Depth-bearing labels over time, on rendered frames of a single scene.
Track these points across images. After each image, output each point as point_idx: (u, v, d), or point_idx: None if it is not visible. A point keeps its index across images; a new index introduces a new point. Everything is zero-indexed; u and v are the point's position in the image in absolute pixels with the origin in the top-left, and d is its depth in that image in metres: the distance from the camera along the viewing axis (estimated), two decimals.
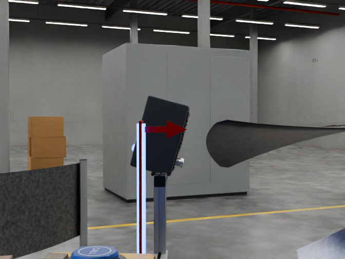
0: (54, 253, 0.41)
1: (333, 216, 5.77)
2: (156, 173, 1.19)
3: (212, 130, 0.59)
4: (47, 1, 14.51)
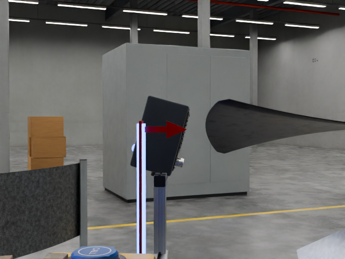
0: (54, 253, 0.41)
1: (333, 216, 5.77)
2: (156, 173, 1.19)
3: (213, 109, 0.59)
4: (47, 1, 14.51)
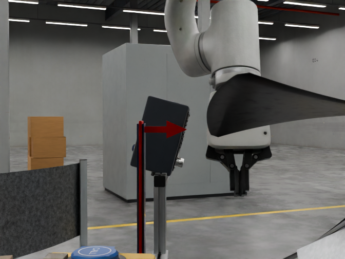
0: (54, 253, 0.41)
1: (333, 216, 5.77)
2: (156, 173, 1.19)
3: None
4: (47, 1, 14.51)
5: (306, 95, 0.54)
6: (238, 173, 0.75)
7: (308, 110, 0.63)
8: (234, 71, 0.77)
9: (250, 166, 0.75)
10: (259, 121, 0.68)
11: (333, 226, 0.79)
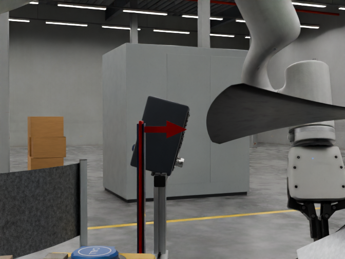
0: (54, 253, 0.41)
1: (333, 216, 5.77)
2: (156, 173, 1.19)
3: None
4: (47, 1, 14.51)
5: (301, 103, 0.54)
6: (319, 223, 0.83)
7: (306, 116, 0.63)
8: (313, 129, 0.85)
9: (329, 216, 0.84)
10: (259, 128, 0.69)
11: (339, 228, 0.80)
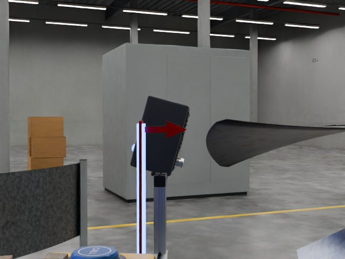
0: (54, 253, 0.41)
1: (333, 216, 5.77)
2: (156, 173, 1.19)
3: None
4: (47, 1, 14.51)
5: (287, 128, 0.57)
6: None
7: (302, 135, 0.66)
8: None
9: None
10: (261, 149, 0.72)
11: None
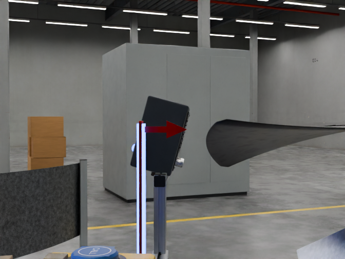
0: (54, 253, 0.41)
1: (333, 216, 5.77)
2: (156, 173, 1.19)
3: None
4: (47, 1, 14.51)
5: (287, 128, 0.57)
6: None
7: (302, 135, 0.66)
8: None
9: None
10: (261, 149, 0.72)
11: None
